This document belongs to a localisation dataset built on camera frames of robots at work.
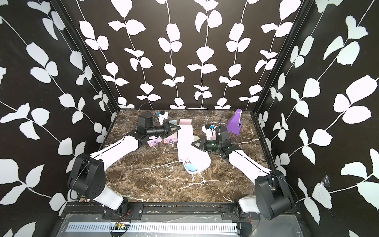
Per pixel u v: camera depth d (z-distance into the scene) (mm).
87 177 441
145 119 652
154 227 701
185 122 1124
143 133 672
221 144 661
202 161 766
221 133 648
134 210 758
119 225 702
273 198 418
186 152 783
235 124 1037
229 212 736
